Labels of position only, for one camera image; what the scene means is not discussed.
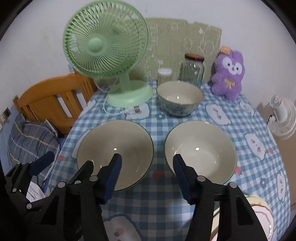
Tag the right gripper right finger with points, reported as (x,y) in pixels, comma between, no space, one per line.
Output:
(237,219)

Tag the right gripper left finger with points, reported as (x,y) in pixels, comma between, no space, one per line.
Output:
(75,211)

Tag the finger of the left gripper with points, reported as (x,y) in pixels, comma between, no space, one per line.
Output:
(42,163)
(83,174)

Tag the ceramic bowl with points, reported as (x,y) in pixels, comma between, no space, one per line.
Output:
(204,147)
(123,137)
(179,98)

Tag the small red white plate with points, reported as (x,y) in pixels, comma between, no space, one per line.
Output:
(263,214)

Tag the grey plaid pillow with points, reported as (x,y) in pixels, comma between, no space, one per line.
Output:
(29,140)

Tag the large scalloped yellow floral plate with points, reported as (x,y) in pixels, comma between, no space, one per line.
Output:
(255,200)

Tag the wooden bed headboard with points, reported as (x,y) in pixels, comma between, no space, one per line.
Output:
(55,100)

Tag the blue checkered tablecloth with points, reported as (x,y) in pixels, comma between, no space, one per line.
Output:
(154,209)

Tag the beige door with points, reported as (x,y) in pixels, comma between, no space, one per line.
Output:
(286,143)

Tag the white standing fan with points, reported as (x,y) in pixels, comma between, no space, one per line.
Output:
(282,118)

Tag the green desk fan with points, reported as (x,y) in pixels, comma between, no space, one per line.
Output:
(106,39)

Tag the glass jar with black lid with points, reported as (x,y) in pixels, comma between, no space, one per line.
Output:
(192,69)

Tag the purple plush bunny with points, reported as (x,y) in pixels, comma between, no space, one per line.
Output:
(229,73)

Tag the green cartoon board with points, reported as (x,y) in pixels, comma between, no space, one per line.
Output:
(170,40)

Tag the wall power socket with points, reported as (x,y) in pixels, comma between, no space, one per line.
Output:
(5,115)

